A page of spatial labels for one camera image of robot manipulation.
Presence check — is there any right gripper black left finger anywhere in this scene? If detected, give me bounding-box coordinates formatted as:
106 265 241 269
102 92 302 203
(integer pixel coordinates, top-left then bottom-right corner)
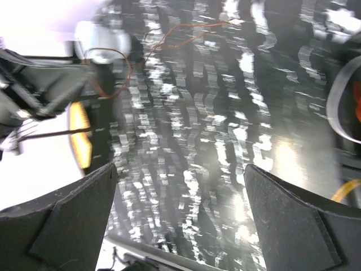
1 163 118 270

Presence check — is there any white cable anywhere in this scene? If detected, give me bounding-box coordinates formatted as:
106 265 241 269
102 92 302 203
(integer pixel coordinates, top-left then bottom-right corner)
325 55 361 145

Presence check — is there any light blue cup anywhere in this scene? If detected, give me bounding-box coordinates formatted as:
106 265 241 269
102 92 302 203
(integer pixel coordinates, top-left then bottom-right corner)
74 21 131 64

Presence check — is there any yellow cable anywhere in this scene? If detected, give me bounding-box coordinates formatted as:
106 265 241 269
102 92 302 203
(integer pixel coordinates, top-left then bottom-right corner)
330 178 361 203

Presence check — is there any orange woven mat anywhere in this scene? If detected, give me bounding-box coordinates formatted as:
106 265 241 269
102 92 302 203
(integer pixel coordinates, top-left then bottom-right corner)
69 102 93 169

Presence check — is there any brown cable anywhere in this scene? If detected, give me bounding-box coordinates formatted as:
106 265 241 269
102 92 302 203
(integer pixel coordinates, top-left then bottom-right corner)
83 19 240 99

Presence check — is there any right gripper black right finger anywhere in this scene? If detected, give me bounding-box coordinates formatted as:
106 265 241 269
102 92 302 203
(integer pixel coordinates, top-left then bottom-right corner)
244 164 360 271

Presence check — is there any black wire dish rack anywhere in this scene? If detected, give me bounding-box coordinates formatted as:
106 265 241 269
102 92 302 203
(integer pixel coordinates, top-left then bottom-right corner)
1 40 98 155

